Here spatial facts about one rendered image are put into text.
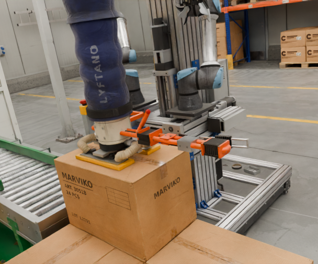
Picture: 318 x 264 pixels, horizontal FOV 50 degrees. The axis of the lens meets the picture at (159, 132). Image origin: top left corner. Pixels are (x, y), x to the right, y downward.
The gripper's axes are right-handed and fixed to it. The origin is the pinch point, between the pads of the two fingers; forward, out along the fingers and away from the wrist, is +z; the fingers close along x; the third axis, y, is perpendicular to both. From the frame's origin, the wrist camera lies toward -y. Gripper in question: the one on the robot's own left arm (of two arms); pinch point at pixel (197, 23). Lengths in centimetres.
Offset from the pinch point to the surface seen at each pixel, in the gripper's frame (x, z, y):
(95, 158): -32, 55, 49
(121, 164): -15, 56, 48
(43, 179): -134, 99, 31
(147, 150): -16, 56, 30
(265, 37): -358, 86, -804
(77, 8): -26, -13, 47
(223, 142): 32, 42, 35
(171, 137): 8, 43, 36
